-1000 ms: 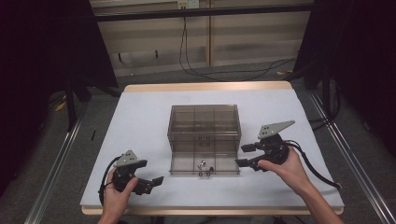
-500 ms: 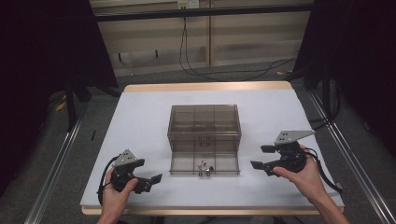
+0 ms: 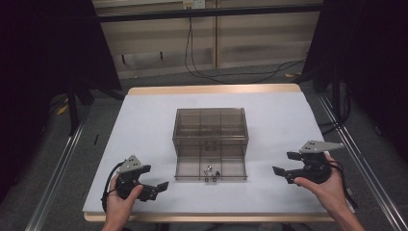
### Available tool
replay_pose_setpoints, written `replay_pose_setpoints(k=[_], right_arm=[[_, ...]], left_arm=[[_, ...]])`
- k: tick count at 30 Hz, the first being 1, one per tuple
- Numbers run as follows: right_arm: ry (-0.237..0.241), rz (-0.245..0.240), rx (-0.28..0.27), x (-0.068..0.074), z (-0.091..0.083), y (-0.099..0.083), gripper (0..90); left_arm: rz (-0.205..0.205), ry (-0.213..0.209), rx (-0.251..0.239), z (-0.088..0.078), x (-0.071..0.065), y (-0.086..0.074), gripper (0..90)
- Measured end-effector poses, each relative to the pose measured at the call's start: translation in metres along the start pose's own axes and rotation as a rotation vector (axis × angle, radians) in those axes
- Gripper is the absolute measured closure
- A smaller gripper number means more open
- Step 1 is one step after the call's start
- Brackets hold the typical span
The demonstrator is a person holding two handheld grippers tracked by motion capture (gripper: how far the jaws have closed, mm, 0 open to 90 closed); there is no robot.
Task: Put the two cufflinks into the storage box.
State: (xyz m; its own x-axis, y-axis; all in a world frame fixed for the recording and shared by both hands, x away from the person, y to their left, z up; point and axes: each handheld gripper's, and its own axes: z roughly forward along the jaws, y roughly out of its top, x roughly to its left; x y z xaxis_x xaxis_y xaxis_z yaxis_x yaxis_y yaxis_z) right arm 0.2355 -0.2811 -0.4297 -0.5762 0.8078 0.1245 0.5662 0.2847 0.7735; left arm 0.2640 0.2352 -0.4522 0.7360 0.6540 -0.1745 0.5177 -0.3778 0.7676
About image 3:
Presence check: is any aluminium floor rail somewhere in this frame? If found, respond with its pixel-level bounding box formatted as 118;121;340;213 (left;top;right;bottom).
317;92;408;231
24;105;91;231

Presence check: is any white wall outlet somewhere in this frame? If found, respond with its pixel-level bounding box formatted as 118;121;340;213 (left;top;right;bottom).
182;0;207;11

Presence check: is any black floor cable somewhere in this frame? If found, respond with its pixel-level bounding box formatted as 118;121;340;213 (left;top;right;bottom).
184;16;306;85

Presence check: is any black metal stand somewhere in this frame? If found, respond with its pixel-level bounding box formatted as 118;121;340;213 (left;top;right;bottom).
65;80;82;137

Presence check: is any wooden table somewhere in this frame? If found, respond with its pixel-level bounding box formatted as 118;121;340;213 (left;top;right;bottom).
82;83;335;223

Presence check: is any black horizontal bar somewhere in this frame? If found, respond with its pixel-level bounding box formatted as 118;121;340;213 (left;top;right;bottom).
95;3;323;23

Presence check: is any smoky clear plastic drawer cabinet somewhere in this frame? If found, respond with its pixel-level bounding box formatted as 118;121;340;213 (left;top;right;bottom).
171;107;250;162

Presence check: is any white table cover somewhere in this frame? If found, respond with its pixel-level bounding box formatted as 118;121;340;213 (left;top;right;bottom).
82;91;329;216

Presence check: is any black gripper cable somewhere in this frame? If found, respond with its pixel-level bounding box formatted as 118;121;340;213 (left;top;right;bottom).
329;159;359;210
100;161;125;214

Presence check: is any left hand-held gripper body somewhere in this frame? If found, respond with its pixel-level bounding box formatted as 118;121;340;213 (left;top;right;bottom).
115;154;159;203

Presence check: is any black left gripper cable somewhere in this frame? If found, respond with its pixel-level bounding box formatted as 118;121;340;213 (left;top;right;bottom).
100;161;125;214

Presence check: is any black curtain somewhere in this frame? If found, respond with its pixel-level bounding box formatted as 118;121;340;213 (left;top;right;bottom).
302;0;408;162
0;0;122;201

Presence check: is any person's left hand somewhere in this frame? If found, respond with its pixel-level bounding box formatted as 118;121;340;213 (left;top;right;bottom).
104;174;144;224

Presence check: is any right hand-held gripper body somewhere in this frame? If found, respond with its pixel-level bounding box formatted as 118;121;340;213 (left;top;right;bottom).
283;140;345;186

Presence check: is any person's right hand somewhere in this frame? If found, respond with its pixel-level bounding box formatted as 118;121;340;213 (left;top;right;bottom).
293;152;349;215

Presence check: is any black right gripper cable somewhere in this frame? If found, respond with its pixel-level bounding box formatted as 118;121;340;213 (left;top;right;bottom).
329;159;359;210

